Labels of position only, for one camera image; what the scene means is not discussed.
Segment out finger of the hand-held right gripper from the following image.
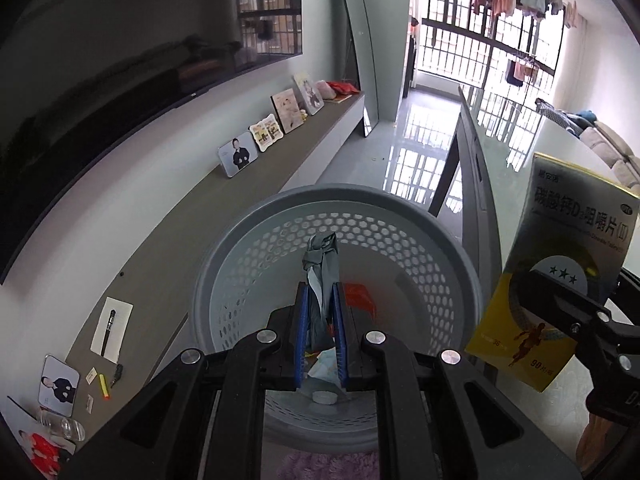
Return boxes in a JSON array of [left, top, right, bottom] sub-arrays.
[[509, 270, 640, 376], [611, 269, 640, 326]]

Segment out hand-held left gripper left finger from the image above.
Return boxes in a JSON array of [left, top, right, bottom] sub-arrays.
[[62, 282, 311, 480]]

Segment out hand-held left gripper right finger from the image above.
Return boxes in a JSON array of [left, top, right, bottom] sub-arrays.
[[331, 282, 583, 480]]

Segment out white and blue pouch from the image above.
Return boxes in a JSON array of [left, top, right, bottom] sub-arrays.
[[307, 347, 346, 386]]

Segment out red plastic bag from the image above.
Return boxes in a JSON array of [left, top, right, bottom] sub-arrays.
[[342, 282, 377, 318]]

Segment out grey wrapper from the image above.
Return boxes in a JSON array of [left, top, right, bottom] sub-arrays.
[[301, 232, 341, 351]]

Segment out yellow medicine box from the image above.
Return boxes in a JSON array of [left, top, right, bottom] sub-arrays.
[[465, 152, 640, 393]]

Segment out grey perforated plastic basket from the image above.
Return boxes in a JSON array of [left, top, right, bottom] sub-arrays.
[[189, 184, 485, 453]]

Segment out person's right forearm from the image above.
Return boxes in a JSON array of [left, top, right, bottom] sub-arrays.
[[575, 410, 623, 471]]

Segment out purple fluffy rug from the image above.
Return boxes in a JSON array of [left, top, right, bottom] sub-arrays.
[[274, 450, 381, 480]]

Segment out grey sofa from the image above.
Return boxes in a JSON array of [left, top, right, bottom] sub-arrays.
[[577, 121, 640, 188]]

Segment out long low television cabinet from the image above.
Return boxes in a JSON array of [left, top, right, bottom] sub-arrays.
[[65, 91, 366, 441]]

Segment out pen on white paper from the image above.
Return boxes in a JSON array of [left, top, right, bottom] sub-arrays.
[[91, 296, 135, 363]]

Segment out checkered cloth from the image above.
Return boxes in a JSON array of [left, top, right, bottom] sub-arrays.
[[534, 97, 583, 133]]

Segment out black pen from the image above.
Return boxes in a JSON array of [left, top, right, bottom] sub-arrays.
[[101, 309, 117, 358]]

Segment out clothes on drying rack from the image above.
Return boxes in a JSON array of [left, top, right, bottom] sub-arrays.
[[504, 57, 541, 88]]

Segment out clear plastic bottle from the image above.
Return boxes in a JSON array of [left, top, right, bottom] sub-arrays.
[[40, 407, 87, 443]]

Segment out photo with red-clothed figure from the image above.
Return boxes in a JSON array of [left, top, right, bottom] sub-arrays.
[[17, 427, 76, 476]]

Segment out dark narrow cabinet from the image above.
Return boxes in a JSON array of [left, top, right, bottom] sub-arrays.
[[402, 17, 418, 98]]

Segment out black window grille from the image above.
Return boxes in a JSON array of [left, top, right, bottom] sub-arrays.
[[410, 0, 566, 106]]

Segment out tall standing mirror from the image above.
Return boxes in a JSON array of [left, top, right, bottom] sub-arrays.
[[332, 0, 381, 137]]

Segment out photo frame with dark-suited portrait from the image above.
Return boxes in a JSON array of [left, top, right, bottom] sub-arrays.
[[217, 131, 259, 179]]

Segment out scalloped white photo frame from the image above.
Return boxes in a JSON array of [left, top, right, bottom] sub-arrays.
[[248, 114, 284, 152]]

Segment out square photo frame with drawings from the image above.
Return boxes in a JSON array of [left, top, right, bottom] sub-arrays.
[[270, 88, 305, 134]]

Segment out rounded photo frame with portrait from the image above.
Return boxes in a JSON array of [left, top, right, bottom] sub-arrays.
[[38, 355, 81, 417]]

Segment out photo frame with child picture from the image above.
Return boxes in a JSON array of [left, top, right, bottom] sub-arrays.
[[292, 71, 325, 116]]

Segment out wall-mounted black television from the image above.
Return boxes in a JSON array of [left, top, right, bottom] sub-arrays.
[[0, 0, 304, 286]]

